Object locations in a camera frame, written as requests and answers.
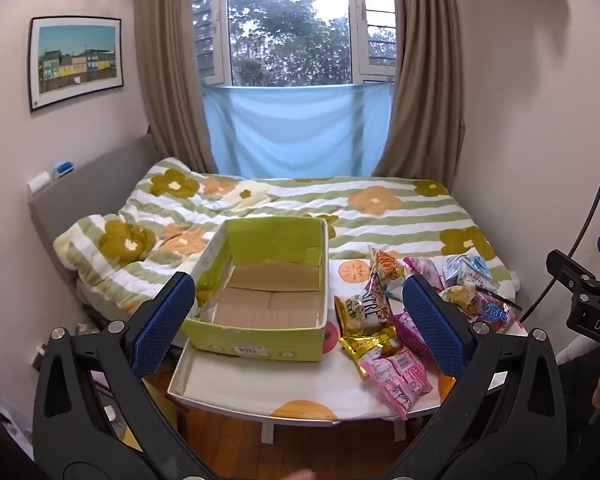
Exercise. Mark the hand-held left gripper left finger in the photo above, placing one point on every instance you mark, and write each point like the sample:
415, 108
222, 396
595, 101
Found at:
162, 325

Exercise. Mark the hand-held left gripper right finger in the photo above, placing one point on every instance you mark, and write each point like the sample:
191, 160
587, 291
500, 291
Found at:
432, 325

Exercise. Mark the magenta snack packet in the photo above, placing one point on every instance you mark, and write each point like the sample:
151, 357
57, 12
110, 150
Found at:
410, 332

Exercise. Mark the large brown snack bag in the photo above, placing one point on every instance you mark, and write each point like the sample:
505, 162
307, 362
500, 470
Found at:
377, 305

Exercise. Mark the gold snack packet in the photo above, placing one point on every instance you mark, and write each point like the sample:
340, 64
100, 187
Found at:
367, 346

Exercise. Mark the green cardboard box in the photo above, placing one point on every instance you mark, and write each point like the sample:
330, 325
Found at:
275, 250

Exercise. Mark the yellow potato chips packet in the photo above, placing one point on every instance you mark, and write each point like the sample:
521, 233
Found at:
457, 300

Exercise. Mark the pale pink snack packet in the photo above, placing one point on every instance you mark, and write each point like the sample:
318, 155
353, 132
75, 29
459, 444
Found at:
422, 269

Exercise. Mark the white blue snack packet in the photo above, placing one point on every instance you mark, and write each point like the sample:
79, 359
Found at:
482, 280
460, 266

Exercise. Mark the orange snack bag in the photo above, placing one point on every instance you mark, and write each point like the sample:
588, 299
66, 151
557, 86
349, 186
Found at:
386, 267

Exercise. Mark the white table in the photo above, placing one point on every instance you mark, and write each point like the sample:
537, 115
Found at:
220, 385

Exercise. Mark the yellow snack bag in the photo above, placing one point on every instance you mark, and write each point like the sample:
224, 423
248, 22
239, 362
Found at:
349, 315

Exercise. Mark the orange print tablecloth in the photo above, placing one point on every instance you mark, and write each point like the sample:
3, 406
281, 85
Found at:
340, 391

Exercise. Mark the floral striped blanket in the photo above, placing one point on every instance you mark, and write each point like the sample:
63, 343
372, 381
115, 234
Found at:
380, 220

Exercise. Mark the grey headboard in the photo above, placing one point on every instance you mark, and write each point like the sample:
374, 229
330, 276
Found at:
80, 200

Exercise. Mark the white tissue roll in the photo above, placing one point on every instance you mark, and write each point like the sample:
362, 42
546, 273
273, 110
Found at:
40, 180

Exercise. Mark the light blue cloth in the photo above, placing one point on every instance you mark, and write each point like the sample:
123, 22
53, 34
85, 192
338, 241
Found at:
300, 130

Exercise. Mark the framed houses picture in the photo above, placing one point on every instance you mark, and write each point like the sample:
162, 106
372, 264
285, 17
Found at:
75, 62

